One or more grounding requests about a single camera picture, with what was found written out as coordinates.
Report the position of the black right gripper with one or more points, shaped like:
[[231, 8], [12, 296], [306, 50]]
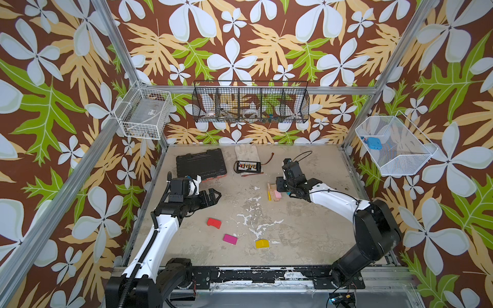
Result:
[[291, 187]]

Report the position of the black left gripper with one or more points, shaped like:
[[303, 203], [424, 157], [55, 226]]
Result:
[[213, 201]]

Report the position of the natural wood plank block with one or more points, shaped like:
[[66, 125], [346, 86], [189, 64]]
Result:
[[270, 187]]

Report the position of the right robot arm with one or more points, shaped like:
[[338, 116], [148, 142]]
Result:
[[376, 231]]

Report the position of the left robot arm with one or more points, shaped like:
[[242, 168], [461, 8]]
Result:
[[142, 283]]

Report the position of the red wood block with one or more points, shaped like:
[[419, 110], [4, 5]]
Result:
[[216, 223]]

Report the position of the magenta wood block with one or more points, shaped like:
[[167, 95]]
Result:
[[230, 239]]

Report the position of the yellow rounded wood block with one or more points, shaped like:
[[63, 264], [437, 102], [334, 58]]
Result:
[[262, 243]]

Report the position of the black and red tool case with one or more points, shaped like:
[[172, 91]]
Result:
[[209, 164]]

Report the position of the black charging board yellow connectors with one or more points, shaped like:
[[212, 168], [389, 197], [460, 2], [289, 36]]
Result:
[[245, 167]]

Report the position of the white work glove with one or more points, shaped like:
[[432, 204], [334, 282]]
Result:
[[247, 152]]

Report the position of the blue object in basket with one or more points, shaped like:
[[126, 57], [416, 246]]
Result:
[[374, 143]]

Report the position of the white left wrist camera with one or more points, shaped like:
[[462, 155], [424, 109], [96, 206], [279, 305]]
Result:
[[194, 185]]

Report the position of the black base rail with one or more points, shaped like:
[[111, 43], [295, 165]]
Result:
[[317, 276]]

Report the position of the black wire basket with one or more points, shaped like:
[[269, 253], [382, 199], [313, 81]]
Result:
[[250, 101]]

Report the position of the white wire basket left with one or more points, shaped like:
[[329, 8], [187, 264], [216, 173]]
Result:
[[143, 112]]

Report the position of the white wire basket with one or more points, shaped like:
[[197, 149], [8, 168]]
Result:
[[143, 112], [406, 148]]

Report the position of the white wire basket right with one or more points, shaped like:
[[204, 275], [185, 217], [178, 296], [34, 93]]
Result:
[[406, 148]]

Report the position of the aluminium frame post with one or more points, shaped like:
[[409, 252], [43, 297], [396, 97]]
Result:
[[123, 55]]

